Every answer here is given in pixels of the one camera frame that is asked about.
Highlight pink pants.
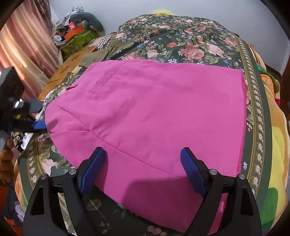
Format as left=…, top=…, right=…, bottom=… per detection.
left=45, top=60, right=246, bottom=233

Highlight person's left hand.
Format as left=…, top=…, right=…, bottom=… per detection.
left=0, top=138, right=14, bottom=185

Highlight orange yellow fleece blanket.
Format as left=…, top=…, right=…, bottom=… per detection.
left=249, top=46, right=289, bottom=235

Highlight pink striped curtain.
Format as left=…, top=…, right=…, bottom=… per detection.
left=1, top=1, right=63, bottom=98

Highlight wooden folding lap desk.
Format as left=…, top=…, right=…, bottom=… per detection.
left=38, top=46, right=96, bottom=100

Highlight olive green shorts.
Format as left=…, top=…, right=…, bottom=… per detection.
left=79, top=49, right=113, bottom=68

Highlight green fabric storage box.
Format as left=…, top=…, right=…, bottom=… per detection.
left=59, top=29, right=98, bottom=60

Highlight orange box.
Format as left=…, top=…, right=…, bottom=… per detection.
left=64, top=26, right=84, bottom=41

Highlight striped blanket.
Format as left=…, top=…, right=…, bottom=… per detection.
left=85, top=32, right=116, bottom=50

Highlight grey plush toy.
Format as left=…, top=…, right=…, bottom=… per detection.
left=69, top=12, right=105, bottom=37

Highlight yellow foam headboard arch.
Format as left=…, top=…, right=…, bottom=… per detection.
left=153, top=10, right=172, bottom=15

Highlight floral bedspread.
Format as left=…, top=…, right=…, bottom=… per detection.
left=16, top=14, right=272, bottom=235

